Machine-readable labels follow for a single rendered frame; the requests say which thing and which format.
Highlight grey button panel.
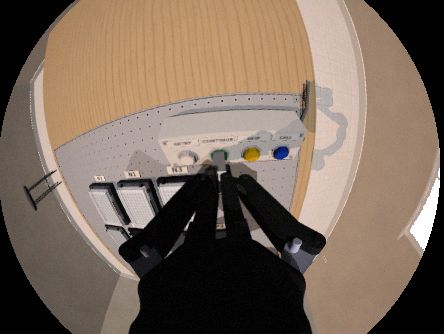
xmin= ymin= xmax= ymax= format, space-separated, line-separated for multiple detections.
xmin=157 ymin=80 xmax=310 ymax=168

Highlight grey perforated base plate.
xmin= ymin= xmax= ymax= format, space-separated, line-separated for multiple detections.
xmin=54 ymin=92 xmax=302 ymax=275

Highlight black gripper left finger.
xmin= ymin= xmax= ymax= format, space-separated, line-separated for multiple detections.
xmin=118 ymin=152 xmax=220 ymax=290

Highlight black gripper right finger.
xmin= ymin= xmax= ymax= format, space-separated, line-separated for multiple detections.
xmin=219 ymin=151 xmax=326 ymax=289

